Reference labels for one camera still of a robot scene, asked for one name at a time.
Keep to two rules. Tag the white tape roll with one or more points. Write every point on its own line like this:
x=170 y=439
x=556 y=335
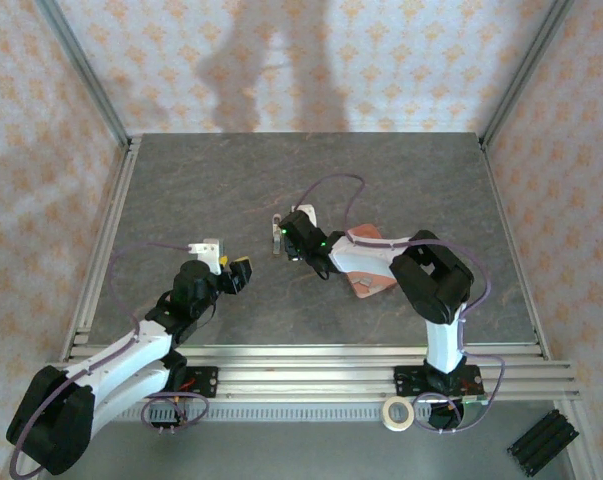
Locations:
x=387 y=420

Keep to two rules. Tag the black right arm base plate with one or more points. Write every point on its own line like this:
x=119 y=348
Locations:
x=406 y=380

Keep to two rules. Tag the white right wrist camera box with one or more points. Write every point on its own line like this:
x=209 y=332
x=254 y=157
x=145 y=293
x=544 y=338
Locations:
x=307 y=215

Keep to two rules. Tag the aluminium side rail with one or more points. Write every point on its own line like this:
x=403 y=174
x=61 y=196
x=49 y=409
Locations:
x=122 y=185
x=493 y=165

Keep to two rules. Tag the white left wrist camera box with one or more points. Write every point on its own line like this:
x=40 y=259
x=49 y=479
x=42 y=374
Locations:
x=206 y=252

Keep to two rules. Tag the small green circuit board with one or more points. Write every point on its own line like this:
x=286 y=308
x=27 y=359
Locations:
x=473 y=400

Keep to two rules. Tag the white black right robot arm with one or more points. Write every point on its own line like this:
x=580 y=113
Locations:
x=446 y=340

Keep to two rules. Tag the aluminium frame post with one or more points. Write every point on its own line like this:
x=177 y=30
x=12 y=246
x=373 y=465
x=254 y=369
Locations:
x=526 y=70
x=81 y=70

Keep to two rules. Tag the aluminium frame rail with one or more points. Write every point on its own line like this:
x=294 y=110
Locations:
x=306 y=375

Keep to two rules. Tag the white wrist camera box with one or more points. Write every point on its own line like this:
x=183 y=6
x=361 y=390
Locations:
x=307 y=215
x=206 y=252

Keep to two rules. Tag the black connector block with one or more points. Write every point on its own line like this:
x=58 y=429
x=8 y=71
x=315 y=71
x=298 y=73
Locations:
x=163 y=424
x=446 y=417

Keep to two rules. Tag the pink plastic tray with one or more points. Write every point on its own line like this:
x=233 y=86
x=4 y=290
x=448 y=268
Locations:
x=376 y=291

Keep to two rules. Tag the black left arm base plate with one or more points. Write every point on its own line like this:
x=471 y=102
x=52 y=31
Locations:
x=203 y=382

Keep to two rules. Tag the black extrusion piece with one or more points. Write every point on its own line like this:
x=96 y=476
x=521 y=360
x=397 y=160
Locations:
x=543 y=442

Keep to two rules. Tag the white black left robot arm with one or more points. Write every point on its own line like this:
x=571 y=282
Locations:
x=121 y=350

